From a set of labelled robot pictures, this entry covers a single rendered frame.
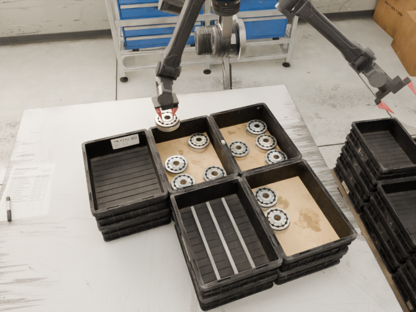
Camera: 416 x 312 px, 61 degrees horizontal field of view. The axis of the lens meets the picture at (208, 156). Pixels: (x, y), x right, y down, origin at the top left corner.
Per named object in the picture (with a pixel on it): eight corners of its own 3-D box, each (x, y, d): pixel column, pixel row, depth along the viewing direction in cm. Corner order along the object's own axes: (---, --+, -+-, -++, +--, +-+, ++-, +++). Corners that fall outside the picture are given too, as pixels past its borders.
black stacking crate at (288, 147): (208, 132, 178) (208, 115, 170) (261, 119, 185) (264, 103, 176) (238, 191, 153) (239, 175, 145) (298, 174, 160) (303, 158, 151)
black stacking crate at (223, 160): (150, 145, 171) (147, 129, 163) (207, 132, 178) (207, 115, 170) (171, 210, 146) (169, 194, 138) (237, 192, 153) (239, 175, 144)
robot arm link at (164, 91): (181, 64, 133) (158, 59, 130) (184, 82, 126) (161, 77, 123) (172, 88, 141) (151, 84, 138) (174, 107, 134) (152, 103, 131)
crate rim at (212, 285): (169, 197, 139) (169, 194, 137) (239, 178, 146) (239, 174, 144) (201, 293, 114) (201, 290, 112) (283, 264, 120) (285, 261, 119)
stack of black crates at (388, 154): (331, 168, 250) (351, 121, 217) (370, 163, 253) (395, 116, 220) (356, 215, 223) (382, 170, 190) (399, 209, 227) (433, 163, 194)
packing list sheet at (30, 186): (8, 166, 176) (8, 165, 176) (56, 161, 179) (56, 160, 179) (-7, 222, 154) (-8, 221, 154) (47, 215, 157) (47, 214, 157)
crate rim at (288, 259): (239, 178, 146) (239, 174, 144) (303, 161, 152) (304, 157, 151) (283, 264, 120) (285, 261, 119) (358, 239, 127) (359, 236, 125)
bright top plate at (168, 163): (163, 158, 160) (163, 158, 159) (184, 154, 161) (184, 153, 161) (167, 175, 153) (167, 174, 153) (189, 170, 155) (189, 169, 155)
